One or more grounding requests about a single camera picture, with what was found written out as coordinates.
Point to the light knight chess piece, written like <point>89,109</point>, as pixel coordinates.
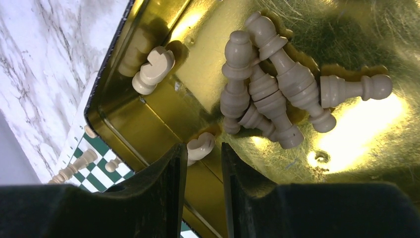
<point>200,147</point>

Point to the light pawn chess piece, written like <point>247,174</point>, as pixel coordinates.
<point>89,132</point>

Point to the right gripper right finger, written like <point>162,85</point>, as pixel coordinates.
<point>257,207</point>

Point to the light knight in tin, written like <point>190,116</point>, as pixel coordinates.
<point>160,63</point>

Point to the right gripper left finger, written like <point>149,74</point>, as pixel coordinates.
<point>146,205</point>

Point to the light king chess piece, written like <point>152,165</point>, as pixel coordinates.
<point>89,156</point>

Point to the green white chess board mat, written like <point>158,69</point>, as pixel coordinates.
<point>93,178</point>

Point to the pile of light chess pieces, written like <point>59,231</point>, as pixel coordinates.
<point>262,79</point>

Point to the gold tin with light pieces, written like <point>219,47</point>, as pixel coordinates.
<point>373,140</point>

